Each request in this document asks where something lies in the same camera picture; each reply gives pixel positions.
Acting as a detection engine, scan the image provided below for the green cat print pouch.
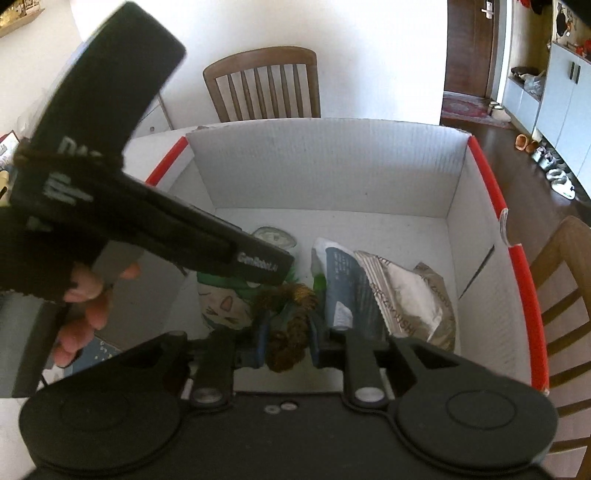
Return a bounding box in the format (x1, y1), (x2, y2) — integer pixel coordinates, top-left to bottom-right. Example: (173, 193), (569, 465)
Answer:
(197, 272), (263, 330)

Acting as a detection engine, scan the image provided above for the brown fuzzy scrunchie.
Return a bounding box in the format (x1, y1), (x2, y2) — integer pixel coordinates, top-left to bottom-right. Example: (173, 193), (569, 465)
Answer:
(252, 283), (318, 373)

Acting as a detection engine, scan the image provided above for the silver foil snack packet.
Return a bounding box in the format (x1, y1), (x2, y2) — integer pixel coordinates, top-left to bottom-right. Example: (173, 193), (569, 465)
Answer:
(355, 250), (428, 341)

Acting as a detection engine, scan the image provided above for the left hand black glove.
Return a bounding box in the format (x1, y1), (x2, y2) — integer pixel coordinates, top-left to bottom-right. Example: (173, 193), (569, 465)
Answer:
(1, 207), (141, 368)

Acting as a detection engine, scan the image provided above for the white drawer sideboard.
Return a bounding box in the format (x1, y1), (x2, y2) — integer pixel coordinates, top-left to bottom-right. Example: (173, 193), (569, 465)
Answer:
(132, 94), (173, 138)

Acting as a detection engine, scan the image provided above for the blue patterned table mat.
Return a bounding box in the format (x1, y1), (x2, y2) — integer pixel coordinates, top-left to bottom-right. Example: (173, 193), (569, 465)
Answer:
(39, 337), (121, 387)

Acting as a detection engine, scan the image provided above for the round green white toy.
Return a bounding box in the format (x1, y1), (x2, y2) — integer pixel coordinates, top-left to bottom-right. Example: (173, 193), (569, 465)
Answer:
(252, 226), (297, 252)

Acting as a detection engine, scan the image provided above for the red cardboard shoe box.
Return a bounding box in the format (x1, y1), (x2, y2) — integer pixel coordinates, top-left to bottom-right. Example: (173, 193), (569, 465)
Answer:
(124, 119), (549, 391)

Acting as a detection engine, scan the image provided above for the brown wooden chair right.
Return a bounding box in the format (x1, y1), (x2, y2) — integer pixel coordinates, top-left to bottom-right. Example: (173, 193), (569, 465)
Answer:
(529, 215), (591, 455)

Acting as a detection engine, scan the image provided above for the brown wooden chair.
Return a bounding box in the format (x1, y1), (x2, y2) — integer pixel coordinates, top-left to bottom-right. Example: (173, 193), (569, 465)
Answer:
(204, 46), (321, 123)
(529, 215), (591, 455)

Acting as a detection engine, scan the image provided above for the brown wooden chair far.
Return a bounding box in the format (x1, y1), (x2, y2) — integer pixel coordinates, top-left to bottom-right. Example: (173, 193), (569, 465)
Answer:
(204, 46), (321, 123)

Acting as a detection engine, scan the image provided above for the red patterned door rug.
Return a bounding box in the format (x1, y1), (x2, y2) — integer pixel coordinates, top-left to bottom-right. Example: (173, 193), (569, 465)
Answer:
(441, 91), (512, 129)

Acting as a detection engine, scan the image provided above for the brown wooden door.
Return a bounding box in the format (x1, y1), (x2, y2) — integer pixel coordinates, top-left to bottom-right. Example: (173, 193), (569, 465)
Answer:
(444, 0), (499, 98)

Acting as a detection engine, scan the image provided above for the light blue wall cabinet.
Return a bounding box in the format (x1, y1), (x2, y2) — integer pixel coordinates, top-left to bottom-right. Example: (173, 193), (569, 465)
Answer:
(503, 1), (590, 203)

